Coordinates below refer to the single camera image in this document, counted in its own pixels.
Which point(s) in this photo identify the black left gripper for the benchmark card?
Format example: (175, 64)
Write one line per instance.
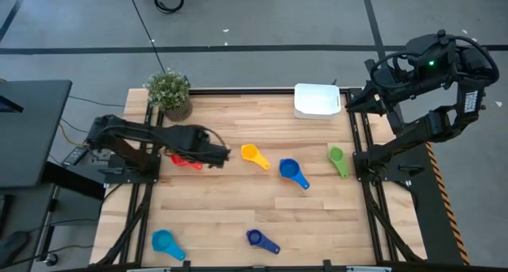
(202, 145)

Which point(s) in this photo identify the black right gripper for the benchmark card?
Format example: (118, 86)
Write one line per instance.
(391, 87)

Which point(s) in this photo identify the red measuring cup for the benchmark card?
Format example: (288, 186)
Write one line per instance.
(190, 165)

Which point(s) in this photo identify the yellow measuring cup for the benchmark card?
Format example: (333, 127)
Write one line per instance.
(250, 152)

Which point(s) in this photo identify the green measuring cup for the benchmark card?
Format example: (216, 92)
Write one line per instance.
(336, 155)

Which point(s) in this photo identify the blue measuring cup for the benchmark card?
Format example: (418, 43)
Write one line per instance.
(289, 169)

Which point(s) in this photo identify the teal measuring cup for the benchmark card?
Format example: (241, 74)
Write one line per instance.
(162, 240)

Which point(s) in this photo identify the dark indigo measuring cup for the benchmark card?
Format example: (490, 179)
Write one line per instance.
(255, 237)

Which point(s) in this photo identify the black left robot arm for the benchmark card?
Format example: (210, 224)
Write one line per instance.
(131, 135)

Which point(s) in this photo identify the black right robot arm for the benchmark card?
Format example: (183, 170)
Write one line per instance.
(436, 125)

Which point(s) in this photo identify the white plastic basket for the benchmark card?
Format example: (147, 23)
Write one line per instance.
(315, 101)

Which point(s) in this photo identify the green plant in ribbed pot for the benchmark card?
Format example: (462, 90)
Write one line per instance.
(168, 91)

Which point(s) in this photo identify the black table clamp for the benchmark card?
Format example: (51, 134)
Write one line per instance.
(327, 265)
(186, 265)

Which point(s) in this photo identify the black power adapter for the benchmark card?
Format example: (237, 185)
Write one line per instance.
(74, 156)

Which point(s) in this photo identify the black platform with hazard stripe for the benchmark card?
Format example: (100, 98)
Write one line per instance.
(432, 216)

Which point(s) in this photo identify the black desk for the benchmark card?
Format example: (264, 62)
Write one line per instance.
(31, 137)

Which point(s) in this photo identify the black caster wheel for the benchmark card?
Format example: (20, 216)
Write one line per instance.
(51, 260)

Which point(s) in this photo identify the black computer mouse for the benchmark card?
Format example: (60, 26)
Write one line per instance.
(12, 246)

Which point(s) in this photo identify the black aluminium table frame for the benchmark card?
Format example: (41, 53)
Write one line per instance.
(238, 91)

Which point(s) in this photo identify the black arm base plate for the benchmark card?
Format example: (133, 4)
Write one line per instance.
(410, 171)
(119, 176)

